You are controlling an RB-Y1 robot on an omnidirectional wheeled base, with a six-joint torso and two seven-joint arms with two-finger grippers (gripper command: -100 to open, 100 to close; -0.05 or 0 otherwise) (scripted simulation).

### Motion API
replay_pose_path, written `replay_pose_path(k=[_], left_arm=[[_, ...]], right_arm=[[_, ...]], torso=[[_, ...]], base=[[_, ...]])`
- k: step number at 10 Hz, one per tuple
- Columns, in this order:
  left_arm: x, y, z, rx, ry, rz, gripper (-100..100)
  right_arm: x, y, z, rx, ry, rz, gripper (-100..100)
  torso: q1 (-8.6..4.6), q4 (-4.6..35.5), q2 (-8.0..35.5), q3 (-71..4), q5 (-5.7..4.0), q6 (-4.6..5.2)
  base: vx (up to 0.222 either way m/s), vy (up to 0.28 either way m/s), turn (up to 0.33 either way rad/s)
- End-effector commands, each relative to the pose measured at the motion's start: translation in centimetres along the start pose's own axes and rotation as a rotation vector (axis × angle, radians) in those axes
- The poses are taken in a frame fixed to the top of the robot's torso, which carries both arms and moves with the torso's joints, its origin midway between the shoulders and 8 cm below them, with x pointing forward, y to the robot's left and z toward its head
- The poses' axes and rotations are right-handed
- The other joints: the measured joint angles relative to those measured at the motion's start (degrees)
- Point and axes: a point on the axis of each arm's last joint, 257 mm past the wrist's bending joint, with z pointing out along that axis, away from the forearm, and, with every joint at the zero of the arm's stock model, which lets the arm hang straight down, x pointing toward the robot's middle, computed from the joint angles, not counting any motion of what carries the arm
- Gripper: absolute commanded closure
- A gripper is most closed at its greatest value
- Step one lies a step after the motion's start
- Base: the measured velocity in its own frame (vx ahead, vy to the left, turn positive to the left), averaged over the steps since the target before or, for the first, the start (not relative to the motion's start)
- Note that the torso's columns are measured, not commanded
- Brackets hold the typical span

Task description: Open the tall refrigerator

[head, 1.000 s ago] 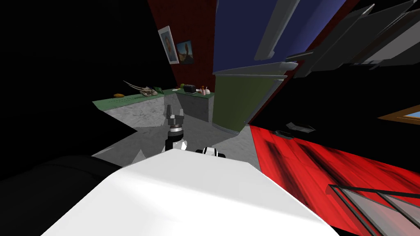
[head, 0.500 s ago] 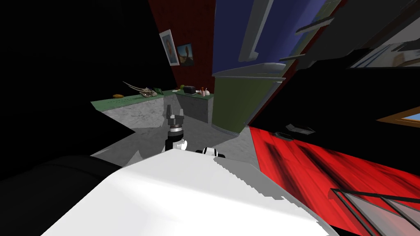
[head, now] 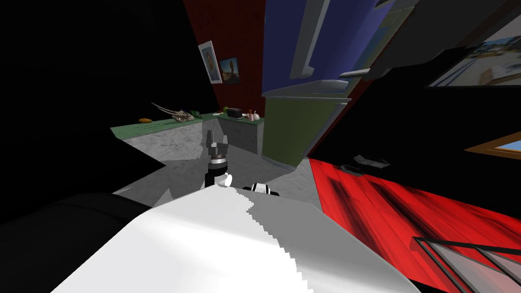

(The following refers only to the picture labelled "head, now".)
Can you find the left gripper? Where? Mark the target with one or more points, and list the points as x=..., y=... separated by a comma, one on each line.
x=217, y=151

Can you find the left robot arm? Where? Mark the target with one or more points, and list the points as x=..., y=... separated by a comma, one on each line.
x=213, y=179

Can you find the dark framed picture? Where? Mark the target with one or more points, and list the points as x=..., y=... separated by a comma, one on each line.
x=230, y=70

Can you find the blue and green fridge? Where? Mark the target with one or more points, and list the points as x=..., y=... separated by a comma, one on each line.
x=293, y=134

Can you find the white framed portrait picture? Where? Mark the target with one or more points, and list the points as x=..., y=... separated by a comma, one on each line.
x=211, y=62

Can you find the green topped counter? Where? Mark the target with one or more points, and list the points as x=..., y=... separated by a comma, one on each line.
x=136, y=129

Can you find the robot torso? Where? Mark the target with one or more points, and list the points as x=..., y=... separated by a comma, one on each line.
x=211, y=244

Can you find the brown framed picture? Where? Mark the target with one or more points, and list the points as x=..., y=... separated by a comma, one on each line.
x=502, y=147

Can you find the window with dark frame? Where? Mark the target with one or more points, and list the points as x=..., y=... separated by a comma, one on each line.
x=476, y=65

